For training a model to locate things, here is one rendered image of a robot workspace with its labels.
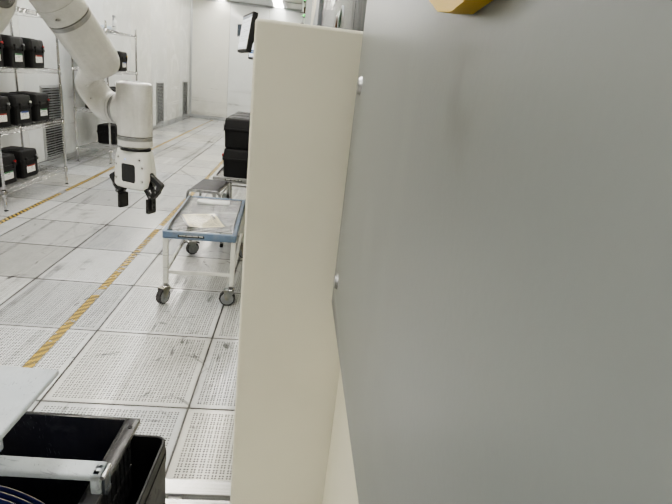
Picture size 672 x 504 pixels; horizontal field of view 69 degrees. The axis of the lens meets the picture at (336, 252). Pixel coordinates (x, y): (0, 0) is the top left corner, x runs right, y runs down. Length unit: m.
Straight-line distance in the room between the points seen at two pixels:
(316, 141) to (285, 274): 0.06
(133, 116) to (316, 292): 1.13
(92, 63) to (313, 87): 1.05
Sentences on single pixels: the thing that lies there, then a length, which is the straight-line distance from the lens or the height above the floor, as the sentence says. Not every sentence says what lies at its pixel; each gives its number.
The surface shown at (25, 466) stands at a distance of 0.58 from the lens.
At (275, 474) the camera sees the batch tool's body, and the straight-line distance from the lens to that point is 0.29.
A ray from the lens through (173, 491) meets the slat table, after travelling 0.88.
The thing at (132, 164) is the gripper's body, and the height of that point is 1.13.
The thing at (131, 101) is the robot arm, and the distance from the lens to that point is 1.33.
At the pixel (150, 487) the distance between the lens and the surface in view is 0.66.
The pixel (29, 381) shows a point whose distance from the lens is 0.56.
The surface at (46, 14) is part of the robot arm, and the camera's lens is 1.20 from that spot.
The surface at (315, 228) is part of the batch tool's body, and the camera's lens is 0.22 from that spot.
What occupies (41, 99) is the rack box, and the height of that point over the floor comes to 0.89.
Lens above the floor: 1.38
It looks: 19 degrees down
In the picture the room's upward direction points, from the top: 7 degrees clockwise
